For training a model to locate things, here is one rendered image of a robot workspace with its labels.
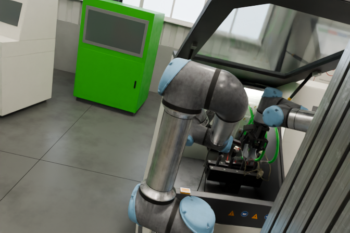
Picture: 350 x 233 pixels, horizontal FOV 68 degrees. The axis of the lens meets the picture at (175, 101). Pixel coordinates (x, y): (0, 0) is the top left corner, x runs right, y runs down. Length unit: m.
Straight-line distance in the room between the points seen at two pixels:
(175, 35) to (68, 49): 2.18
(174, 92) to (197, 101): 0.06
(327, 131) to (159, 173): 0.45
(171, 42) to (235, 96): 4.69
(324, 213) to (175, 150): 0.39
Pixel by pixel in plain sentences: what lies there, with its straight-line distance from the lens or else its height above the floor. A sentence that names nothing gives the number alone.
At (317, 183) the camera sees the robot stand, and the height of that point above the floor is 1.58.
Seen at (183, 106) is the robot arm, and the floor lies 1.57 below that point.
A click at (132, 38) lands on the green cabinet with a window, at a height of 1.21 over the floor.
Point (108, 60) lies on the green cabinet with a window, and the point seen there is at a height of 0.81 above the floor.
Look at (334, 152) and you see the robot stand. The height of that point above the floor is 1.65.
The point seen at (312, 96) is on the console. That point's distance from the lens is 1.75.
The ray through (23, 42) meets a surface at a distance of 3.73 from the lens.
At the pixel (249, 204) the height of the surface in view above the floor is 0.94.
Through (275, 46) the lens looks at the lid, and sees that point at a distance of 1.28.
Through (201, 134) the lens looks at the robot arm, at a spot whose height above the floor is 1.37.
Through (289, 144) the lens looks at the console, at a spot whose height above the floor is 1.19.
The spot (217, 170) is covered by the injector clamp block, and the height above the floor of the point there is 0.98.
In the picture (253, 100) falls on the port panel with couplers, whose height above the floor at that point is 1.34.
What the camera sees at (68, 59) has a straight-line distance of 5.85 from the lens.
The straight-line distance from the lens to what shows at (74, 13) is 5.67.
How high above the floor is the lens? 1.81
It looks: 20 degrees down
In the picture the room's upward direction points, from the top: 14 degrees clockwise
